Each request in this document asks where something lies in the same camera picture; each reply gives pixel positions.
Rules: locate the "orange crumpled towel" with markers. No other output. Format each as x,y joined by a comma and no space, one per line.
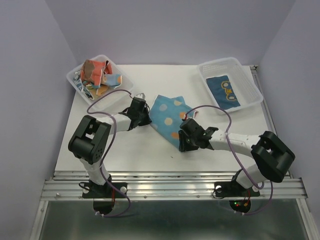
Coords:
94,72

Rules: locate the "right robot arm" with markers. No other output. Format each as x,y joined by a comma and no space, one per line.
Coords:
261,158

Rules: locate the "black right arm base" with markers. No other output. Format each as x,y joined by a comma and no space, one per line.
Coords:
231,189

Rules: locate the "aluminium mounting rail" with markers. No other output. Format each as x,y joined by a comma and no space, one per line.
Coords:
164,186

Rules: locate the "white empty plastic basket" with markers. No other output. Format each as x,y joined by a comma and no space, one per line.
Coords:
244,87

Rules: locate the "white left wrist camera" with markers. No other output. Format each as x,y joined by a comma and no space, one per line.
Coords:
141,96

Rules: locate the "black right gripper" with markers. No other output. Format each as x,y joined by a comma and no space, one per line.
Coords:
183,145

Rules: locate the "small patterned towels in basket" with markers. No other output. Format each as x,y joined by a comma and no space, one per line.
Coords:
109,82

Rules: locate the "white basket with towels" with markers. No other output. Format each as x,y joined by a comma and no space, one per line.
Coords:
111,97

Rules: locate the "light blue polka dot towel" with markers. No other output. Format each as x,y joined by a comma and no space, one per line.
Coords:
166,116

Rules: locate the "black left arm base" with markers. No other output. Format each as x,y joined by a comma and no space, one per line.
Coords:
91,190

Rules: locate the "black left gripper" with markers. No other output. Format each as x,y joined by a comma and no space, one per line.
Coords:
147,120

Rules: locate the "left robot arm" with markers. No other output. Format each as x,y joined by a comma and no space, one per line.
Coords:
90,138

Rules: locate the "yellow tiger towel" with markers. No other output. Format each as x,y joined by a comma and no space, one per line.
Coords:
222,91

